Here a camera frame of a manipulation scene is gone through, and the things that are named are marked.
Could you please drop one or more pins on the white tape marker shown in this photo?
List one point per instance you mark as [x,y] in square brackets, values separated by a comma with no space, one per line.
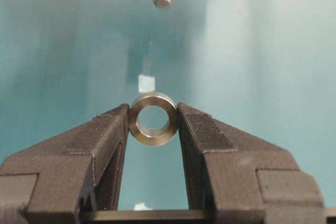
[146,83]
[142,207]

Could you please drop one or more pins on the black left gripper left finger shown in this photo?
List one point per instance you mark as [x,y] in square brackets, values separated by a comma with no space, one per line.
[80,169]

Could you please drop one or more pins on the teal table mat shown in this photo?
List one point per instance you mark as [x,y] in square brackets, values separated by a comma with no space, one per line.
[266,67]

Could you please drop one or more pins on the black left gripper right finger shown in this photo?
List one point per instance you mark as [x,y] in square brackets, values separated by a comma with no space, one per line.
[243,178]

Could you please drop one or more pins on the silver metal washer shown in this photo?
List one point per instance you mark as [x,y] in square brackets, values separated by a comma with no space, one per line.
[152,119]

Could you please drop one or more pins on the white tape marker near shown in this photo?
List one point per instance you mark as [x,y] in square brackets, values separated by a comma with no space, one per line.
[142,207]

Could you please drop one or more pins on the white tape marker centre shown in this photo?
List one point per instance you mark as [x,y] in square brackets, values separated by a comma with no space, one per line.
[146,83]

